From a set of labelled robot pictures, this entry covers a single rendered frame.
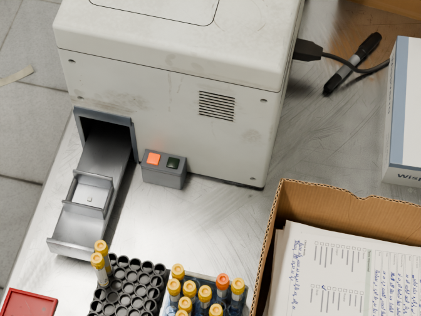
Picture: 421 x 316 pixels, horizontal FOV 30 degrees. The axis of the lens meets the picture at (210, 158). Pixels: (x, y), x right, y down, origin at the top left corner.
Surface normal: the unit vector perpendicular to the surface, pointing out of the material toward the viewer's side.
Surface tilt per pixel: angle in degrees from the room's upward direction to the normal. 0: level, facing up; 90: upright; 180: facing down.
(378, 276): 1
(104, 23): 0
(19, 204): 0
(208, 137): 90
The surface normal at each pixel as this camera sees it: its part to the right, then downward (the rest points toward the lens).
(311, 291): 0.00, -0.46
